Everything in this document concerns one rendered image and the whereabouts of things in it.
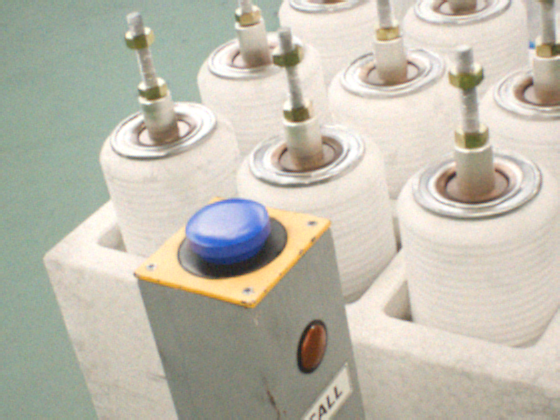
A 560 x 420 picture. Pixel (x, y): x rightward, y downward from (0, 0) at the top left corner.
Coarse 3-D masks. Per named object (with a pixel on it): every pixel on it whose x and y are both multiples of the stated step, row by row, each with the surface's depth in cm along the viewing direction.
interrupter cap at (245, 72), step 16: (272, 32) 90; (224, 48) 89; (272, 48) 88; (304, 48) 87; (208, 64) 87; (224, 64) 86; (240, 64) 87; (256, 64) 86; (272, 64) 85; (240, 80) 84
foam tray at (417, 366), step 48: (96, 240) 83; (96, 288) 80; (384, 288) 72; (96, 336) 84; (144, 336) 80; (384, 336) 68; (432, 336) 67; (96, 384) 88; (144, 384) 84; (384, 384) 69; (432, 384) 67; (480, 384) 65; (528, 384) 63
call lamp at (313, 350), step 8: (312, 328) 55; (320, 328) 55; (312, 336) 55; (320, 336) 55; (304, 344) 54; (312, 344) 55; (320, 344) 55; (304, 352) 54; (312, 352) 55; (320, 352) 55; (304, 360) 55; (312, 360) 55; (320, 360) 56; (312, 368) 55
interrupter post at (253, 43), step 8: (256, 24) 85; (240, 32) 85; (248, 32) 85; (256, 32) 85; (264, 32) 86; (240, 40) 86; (248, 40) 85; (256, 40) 85; (264, 40) 86; (240, 48) 86; (248, 48) 86; (256, 48) 86; (264, 48) 86; (248, 56) 86; (256, 56) 86; (264, 56) 86; (248, 64) 87
